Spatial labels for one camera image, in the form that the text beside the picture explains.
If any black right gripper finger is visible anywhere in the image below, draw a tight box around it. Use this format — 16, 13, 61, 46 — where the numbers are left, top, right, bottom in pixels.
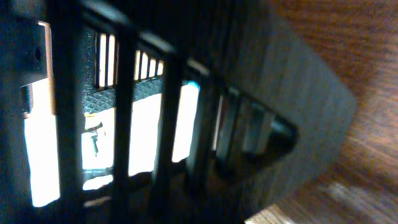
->
0, 0, 299, 224

